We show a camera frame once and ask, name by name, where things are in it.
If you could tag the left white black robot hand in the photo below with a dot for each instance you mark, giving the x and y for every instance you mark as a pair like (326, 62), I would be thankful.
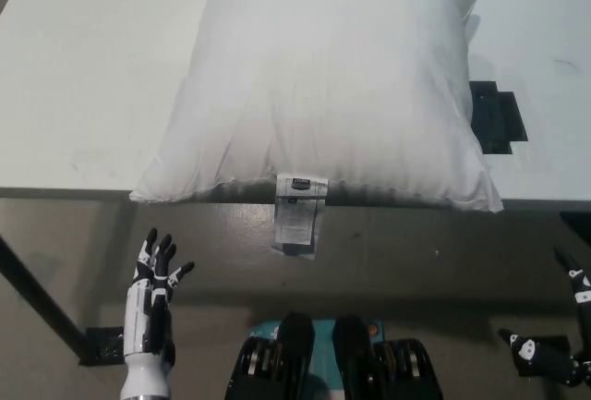
(138, 317)

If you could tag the white square pillow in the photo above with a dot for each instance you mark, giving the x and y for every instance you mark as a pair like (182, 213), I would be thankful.
(323, 95)

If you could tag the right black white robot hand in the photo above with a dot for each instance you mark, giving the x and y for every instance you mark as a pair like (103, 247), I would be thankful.
(582, 296)

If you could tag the white pillow care label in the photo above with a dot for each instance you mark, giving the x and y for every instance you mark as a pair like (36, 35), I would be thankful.
(295, 215)

